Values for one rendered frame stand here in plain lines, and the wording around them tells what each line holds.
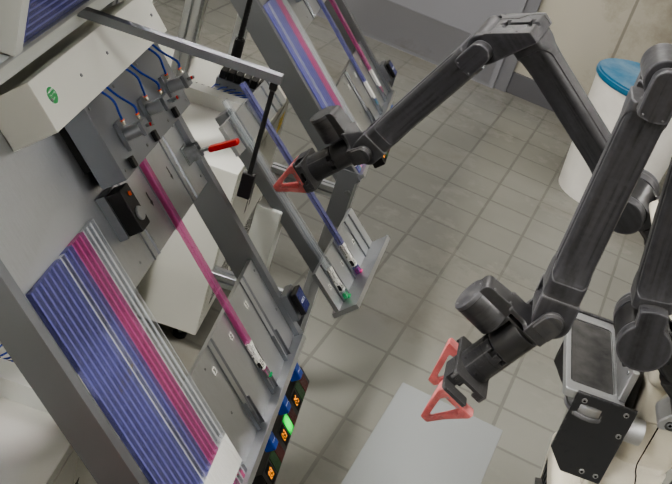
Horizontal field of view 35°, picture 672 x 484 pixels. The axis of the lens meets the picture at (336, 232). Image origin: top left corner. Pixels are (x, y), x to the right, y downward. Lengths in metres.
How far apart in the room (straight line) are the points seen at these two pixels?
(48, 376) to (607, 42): 4.70
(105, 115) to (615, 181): 0.78
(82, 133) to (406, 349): 2.07
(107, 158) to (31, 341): 0.34
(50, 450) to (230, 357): 0.35
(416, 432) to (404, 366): 1.23
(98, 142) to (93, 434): 0.45
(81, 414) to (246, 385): 0.49
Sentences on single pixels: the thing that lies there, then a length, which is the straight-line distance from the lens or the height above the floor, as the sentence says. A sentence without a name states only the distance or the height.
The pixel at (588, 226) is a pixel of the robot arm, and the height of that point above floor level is 1.37.
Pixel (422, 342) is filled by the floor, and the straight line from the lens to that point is 3.63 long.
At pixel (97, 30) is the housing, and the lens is 1.76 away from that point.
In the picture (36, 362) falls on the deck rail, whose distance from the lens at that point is 1.51.
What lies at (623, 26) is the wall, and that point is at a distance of 5.85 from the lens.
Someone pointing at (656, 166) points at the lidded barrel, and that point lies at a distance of 4.99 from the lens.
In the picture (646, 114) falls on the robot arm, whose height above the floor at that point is 1.56.
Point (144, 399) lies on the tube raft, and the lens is 1.64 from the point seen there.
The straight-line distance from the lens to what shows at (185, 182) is 1.99.
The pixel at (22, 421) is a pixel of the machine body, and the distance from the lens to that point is 2.01.
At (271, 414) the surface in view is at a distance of 1.97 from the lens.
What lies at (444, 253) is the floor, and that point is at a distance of 4.18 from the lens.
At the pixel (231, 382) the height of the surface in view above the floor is 0.80.
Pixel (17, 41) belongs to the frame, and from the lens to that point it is 1.43.
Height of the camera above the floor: 1.98
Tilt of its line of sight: 29 degrees down
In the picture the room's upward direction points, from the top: 18 degrees clockwise
